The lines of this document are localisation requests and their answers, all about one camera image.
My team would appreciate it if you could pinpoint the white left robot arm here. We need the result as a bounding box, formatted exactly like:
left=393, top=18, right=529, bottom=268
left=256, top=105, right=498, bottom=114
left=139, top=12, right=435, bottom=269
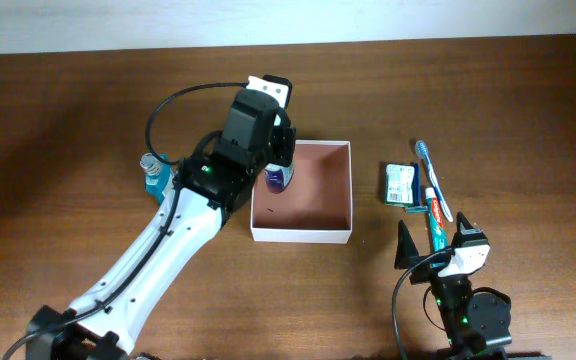
left=4, top=75, right=296, bottom=359

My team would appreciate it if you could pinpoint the blue mouthwash bottle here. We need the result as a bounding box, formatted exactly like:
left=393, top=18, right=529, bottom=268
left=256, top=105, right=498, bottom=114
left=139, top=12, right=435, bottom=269
left=140, top=153, right=173, bottom=205

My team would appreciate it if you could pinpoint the green red toothpaste tube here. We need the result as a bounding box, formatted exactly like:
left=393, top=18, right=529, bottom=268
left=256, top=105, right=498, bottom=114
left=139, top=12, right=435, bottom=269
left=424, top=187, right=448, bottom=252

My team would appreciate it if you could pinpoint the blue white toothbrush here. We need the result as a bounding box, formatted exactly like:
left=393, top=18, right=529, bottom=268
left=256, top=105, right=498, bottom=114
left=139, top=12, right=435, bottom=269
left=414, top=140, right=454, bottom=222

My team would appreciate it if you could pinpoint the clear foam soap pump bottle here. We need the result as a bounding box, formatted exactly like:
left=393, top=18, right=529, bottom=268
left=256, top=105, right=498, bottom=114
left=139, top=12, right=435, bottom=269
left=264, top=164, right=294, bottom=194

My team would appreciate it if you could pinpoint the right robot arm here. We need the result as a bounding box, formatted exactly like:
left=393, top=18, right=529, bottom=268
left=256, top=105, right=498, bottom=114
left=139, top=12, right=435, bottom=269
left=391, top=213, right=547, bottom=360

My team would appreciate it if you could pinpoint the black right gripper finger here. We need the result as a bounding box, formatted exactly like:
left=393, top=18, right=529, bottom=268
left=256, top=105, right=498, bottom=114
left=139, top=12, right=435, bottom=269
left=394, top=220, right=419, bottom=269
left=455, top=212, right=482, bottom=240

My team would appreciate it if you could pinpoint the pink cardboard box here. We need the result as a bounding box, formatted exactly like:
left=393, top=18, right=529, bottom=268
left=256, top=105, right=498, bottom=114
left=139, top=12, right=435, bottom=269
left=250, top=140, right=353, bottom=244

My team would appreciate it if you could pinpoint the blue disposable razor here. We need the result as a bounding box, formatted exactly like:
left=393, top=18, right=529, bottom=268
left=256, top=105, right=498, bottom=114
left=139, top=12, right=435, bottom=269
left=405, top=163, right=428, bottom=214

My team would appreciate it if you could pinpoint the green white soap bar package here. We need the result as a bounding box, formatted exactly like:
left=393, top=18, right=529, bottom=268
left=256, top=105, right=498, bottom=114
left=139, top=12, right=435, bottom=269
left=384, top=164, right=414, bottom=207

